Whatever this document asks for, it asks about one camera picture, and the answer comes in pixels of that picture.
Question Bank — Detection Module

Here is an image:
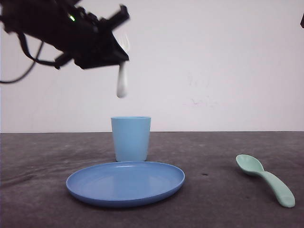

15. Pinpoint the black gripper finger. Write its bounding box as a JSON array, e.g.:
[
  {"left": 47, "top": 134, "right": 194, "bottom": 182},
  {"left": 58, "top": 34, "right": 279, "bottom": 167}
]
[{"left": 78, "top": 32, "right": 129, "bottom": 69}]

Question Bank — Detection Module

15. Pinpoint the blue plastic plate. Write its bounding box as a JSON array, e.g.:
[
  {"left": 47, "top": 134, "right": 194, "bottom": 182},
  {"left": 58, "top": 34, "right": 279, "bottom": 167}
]
[{"left": 66, "top": 161, "right": 185, "bottom": 208}]

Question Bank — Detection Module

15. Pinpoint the light blue plastic cup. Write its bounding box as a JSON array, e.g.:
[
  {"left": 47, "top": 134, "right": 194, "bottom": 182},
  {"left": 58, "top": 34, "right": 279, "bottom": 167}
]
[{"left": 111, "top": 116, "right": 151, "bottom": 162}]

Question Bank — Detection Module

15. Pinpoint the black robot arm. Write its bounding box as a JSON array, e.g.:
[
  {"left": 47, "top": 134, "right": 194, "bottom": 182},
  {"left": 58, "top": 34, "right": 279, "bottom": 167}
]
[
  {"left": 0, "top": 0, "right": 130, "bottom": 69},
  {"left": 300, "top": 14, "right": 304, "bottom": 29}
]

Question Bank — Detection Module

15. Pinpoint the white plastic fork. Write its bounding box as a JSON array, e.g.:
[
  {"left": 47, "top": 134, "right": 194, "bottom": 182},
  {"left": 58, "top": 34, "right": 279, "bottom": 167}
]
[{"left": 116, "top": 34, "right": 130, "bottom": 98}]

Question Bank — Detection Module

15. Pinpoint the black cable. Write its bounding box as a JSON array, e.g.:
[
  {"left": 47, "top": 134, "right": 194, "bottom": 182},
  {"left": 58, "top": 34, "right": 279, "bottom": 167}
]
[{"left": 0, "top": 32, "right": 62, "bottom": 84}]

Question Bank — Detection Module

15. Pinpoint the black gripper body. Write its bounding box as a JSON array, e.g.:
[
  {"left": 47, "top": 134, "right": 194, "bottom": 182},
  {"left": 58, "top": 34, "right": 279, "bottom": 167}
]
[{"left": 15, "top": 0, "right": 130, "bottom": 69}]

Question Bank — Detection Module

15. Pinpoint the mint green plastic spoon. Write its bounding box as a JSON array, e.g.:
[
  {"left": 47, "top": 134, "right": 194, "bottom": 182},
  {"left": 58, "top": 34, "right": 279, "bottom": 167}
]
[{"left": 236, "top": 154, "right": 295, "bottom": 208}]

